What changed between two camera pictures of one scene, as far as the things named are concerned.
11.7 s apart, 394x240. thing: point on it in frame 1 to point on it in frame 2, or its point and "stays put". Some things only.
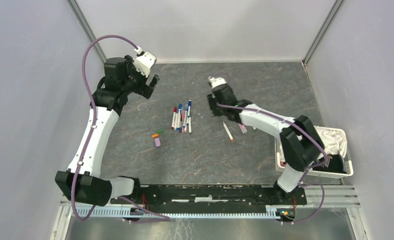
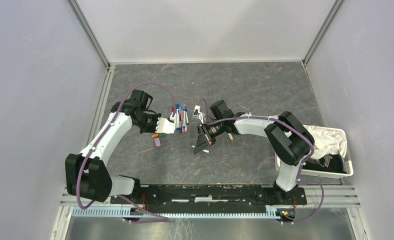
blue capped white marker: [179, 116] stays put
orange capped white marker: [229, 134] stays put
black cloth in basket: [335, 165] stays put
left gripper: [144, 90] to [160, 120]
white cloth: [334, 140] stays put
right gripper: [212, 101] to [204, 138]
